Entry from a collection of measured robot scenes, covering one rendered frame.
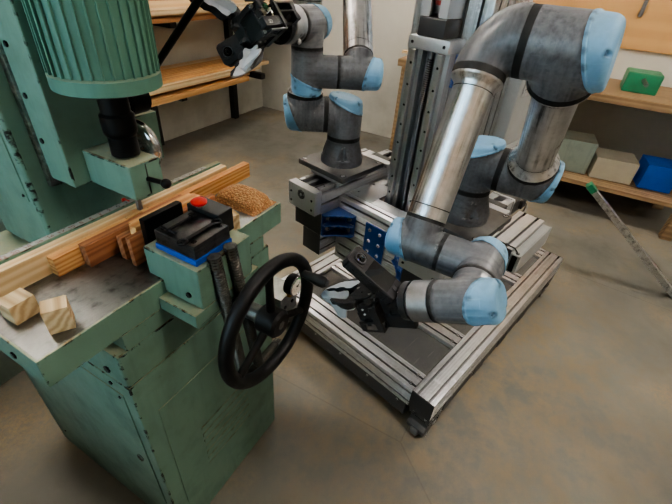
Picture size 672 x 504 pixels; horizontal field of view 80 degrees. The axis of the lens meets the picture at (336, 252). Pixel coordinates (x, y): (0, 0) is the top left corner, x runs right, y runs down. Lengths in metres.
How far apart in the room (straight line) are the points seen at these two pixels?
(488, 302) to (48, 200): 0.90
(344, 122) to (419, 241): 0.73
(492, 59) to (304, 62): 0.43
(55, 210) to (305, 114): 0.76
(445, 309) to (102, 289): 0.60
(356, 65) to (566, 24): 0.45
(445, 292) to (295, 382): 1.15
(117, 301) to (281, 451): 0.96
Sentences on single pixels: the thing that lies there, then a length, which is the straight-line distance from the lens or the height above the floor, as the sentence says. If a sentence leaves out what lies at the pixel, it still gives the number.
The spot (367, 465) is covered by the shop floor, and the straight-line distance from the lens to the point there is 1.57.
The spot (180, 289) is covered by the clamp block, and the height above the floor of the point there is 0.90.
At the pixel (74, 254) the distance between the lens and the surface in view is 0.88.
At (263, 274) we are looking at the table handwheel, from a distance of 0.71.
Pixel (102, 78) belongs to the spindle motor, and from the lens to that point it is 0.76.
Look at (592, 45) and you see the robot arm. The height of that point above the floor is 1.33.
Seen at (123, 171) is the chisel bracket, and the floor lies 1.06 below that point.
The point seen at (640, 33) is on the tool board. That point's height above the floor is 1.15.
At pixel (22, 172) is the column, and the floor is 1.02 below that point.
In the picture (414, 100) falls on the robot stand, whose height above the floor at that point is 1.08.
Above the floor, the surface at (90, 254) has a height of 0.93.
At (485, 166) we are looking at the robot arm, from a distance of 1.13.
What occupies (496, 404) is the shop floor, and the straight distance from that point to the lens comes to 1.85.
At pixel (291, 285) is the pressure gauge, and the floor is 0.68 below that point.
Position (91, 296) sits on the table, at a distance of 0.82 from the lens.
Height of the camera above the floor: 1.40
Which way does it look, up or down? 36 degrees down
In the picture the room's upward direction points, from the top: 5 degrees clockwise
